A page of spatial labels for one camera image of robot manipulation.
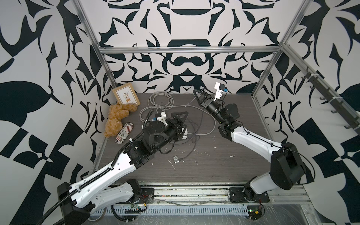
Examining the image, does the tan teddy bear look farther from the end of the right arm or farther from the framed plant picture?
the end of the right arm

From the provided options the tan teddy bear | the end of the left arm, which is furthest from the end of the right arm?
the tan teddy bear

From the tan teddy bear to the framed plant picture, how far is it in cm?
3

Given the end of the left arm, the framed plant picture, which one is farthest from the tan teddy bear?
the end of the left arm

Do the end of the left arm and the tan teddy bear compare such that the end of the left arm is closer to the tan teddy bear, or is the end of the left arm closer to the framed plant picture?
the tan teddy bear

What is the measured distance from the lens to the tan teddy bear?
94 cm

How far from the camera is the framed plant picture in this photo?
1041 millimetres

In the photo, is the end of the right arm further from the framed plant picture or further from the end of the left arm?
the framed plant picture
